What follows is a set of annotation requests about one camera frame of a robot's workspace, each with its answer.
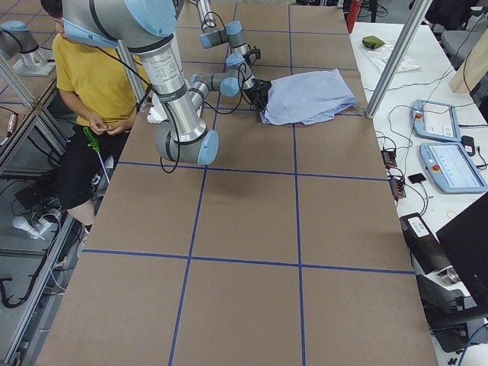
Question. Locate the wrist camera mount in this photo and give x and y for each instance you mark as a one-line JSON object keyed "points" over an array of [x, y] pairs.
{"points": [[253, 55]]}

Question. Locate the teach pendant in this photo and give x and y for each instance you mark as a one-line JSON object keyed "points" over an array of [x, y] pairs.
{"points": [[435, 121], [451, 168]]}

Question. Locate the black device with label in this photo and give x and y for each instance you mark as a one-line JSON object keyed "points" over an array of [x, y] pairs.
{"points": [[423, 244]]}

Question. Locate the light blue striped shirt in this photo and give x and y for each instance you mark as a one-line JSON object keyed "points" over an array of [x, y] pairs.
{"points": [[307, 98]]}

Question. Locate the green handled tool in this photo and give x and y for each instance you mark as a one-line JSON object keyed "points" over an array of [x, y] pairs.
{"points": [[92, 140]]}

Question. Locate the near teach pendant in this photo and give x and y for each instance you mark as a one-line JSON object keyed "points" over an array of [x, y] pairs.
{"points": [[451, 168]]}

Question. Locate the aluminium frame post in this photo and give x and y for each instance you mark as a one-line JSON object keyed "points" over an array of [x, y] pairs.
{"points": [[401, 46]]}

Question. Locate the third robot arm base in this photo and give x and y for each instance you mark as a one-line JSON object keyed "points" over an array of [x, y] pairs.
{"points": [[17, 40]]}

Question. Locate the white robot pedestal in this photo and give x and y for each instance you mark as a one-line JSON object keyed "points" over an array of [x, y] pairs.
{"points": [[156, 113]]}

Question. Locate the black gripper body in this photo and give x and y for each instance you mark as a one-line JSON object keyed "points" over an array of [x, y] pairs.
{"points": [[261, 94]]}

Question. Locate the far teach pendant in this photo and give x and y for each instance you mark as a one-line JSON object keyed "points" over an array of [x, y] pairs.
{"points": [[435, 121]]}

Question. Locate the green fabric pouch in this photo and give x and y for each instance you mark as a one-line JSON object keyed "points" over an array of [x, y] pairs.
{"points": [[372, 42]]}

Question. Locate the black monitor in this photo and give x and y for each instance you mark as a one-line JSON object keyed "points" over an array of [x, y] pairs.
{"points": [[464, 241]]}

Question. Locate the person in yellow shirt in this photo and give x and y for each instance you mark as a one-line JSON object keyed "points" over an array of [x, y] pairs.
{"points": [[95, 86]]}

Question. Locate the orange black circuit board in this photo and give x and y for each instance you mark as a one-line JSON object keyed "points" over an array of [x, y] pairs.
{"points": [[389, 158]]}

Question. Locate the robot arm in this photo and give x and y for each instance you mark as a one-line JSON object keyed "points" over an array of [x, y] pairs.
{"points": [[215, 33], [147, 28]]}

